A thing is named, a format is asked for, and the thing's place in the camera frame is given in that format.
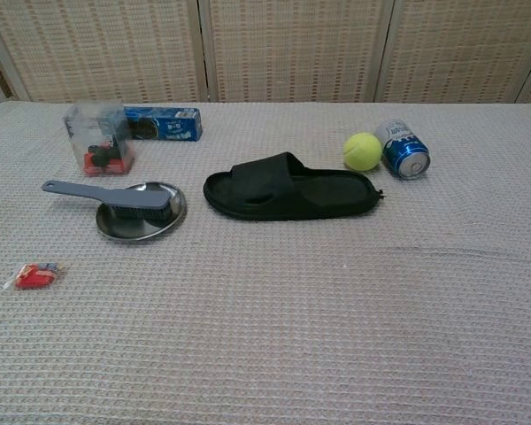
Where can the round stainless steel plate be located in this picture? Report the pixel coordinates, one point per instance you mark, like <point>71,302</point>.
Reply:
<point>135,226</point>

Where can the small red snack packet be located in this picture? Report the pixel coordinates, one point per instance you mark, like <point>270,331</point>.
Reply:
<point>35,275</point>

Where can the blue and white drink can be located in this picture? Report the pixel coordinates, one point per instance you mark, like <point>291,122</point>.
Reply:
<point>405,148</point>

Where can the yellow tennis ball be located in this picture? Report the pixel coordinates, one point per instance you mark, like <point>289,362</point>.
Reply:
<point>362,151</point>

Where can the beige woven tablecloth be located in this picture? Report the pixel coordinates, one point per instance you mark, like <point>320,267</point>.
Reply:
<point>265,288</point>

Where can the blue cookie box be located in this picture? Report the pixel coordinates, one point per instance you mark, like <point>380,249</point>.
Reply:
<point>168,124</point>

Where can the grey cleaning brush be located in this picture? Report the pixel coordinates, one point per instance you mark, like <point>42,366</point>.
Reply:
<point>115,195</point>

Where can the clear plastic toy box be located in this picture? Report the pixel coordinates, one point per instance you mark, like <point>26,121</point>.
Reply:
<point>99,137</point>

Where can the woven bamboo folding screen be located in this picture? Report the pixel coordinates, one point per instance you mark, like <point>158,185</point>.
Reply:
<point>292,48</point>

